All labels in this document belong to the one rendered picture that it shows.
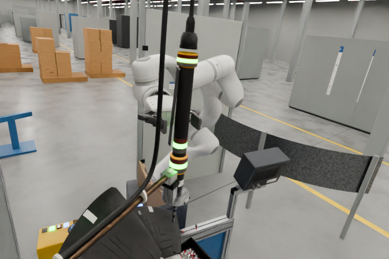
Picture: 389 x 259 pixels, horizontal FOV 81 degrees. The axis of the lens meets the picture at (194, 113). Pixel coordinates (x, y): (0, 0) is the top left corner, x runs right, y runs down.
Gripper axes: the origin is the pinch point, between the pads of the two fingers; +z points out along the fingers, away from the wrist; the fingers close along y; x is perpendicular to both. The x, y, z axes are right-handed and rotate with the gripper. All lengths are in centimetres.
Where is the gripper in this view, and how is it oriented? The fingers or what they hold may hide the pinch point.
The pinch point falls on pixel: (180, 124)
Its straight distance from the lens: 52.5
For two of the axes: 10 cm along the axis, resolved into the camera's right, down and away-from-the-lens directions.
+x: 1.0, -9.3, -3.4
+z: 4.5, 3.5, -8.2
